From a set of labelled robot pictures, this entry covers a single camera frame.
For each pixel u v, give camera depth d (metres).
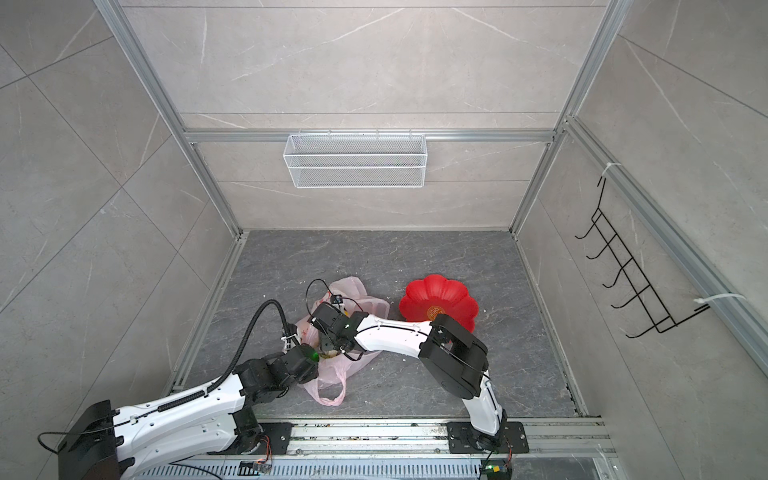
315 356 0.69
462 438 0.73
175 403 0.47
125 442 0.42
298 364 0.61
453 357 0.46
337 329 0.66
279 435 0.73
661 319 0.59
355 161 1.01
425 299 1.01
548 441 0.75
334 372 0.73
